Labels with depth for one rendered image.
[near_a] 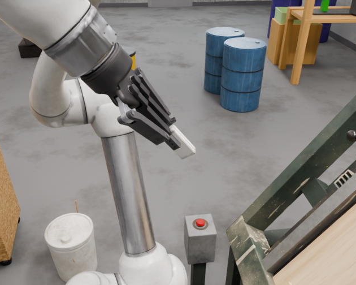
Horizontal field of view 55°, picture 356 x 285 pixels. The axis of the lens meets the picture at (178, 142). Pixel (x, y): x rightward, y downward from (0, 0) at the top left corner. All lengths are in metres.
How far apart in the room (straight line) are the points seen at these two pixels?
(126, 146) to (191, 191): 2.12
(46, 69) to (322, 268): 1.02
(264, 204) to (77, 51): 1.17
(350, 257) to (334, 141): 0.44
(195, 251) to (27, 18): 1.24
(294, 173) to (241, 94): 2.96
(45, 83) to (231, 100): 3.74
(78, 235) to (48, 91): 1.60
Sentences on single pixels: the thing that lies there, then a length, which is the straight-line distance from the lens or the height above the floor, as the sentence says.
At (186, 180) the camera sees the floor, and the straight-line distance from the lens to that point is 3.20.
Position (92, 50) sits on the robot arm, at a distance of 0.47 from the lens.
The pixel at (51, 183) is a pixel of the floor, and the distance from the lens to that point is 3.37.
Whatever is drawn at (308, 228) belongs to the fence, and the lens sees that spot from 1.32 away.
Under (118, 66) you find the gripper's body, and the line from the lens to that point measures 0.49.
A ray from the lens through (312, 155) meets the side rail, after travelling 1.42.
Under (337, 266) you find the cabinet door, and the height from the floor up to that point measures 1.09.
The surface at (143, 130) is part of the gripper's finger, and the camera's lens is 0.52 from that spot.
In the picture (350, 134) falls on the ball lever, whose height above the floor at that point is 1.44.
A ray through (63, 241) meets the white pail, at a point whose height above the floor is 0.38.
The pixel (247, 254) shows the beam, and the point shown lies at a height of 0.87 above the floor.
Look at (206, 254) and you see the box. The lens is 1.54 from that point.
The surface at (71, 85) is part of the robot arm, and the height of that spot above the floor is 1.63.
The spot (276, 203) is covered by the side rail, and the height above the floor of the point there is 1.01.
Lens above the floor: 1.99
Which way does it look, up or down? 32 degrees down
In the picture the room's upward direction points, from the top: straight up
